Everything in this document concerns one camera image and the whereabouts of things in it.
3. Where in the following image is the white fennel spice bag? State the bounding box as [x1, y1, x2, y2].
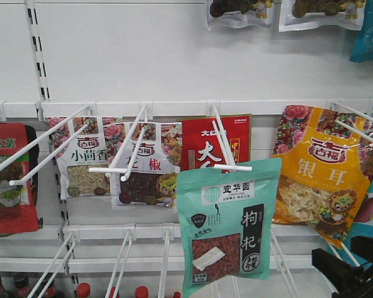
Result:
[51, 117, 122, 200]

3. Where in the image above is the white double peg hook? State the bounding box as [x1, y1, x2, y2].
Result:
[0, 104, 92, 187]

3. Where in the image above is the white slotted shelf upright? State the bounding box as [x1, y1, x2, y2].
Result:
[25, 0, 52, 102]

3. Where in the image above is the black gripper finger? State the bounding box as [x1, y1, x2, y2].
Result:
[351, 236, 373, 263]
[311, 248, 364, 287]

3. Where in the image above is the white mushroom bag right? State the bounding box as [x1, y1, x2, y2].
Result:
[279, 0, 366, 32]

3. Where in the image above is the teal goji berry pouch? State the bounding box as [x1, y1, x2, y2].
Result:
[177, 158, 282, 297]

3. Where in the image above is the white mushroom bag left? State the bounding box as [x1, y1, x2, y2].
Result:
[205, 0, 274, 29]

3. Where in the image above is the yellow white fungus bag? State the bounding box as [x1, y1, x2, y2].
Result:
[273, 105, 373, 248]

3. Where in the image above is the white peg hook right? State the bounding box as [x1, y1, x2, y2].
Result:
[330, 101, 373, 145]

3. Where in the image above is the teal bag upper right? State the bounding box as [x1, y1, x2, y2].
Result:
[349, 1, 373, 63]

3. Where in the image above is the blue sweet potato noodle bag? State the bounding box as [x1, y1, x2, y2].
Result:
[343, 181, 373, 264]

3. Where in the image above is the red tea packet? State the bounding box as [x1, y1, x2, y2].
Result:
[180, 114, 252, 171]

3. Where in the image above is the white peppercorn spice bag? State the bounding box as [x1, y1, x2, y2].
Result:
[106, 122, 182, 209]

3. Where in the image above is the red pickled vegetable bag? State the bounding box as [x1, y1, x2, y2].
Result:
[0, 123, 40, 237]

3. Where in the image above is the white peg hook with bar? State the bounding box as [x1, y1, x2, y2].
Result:
[89, 104, 150, 182]

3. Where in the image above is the white peg hook holding pouch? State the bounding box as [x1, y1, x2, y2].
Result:
[211, 104, 252, 172]

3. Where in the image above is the white mushroom bag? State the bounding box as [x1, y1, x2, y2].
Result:
[279, 0, 366, 32]
[205, 0, 274, 29]

